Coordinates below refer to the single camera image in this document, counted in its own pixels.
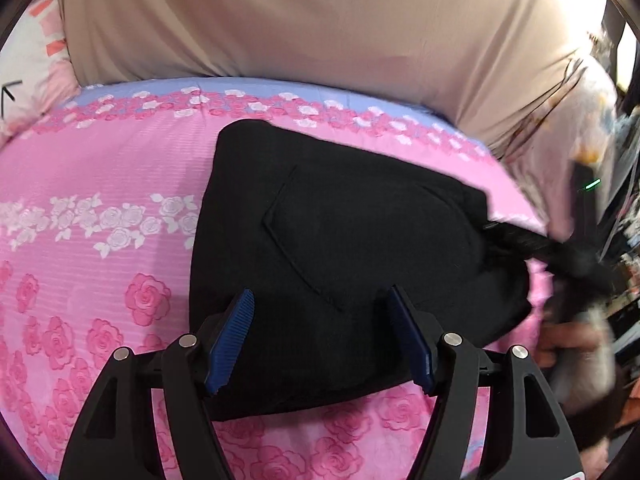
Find person's hand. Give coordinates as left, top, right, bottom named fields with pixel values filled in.
left=536, top=307, right=616, bottom=415

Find white pink cartoon pillow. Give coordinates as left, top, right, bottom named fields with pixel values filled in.
left=1, top=0, right=79, bottom=143

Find pink rose bedsheet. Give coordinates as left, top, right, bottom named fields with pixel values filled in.
left=1, top=78, right=544, bottom=479

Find beige curtain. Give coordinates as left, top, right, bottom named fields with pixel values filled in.
left=58, top=0, right=616, bottom=146

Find floral blanket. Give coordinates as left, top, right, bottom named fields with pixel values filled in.
left=503, top=49, right=622, bottom=240

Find black sweatpants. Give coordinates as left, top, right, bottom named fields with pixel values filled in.
left=189, top=120, right=532, bottom=422

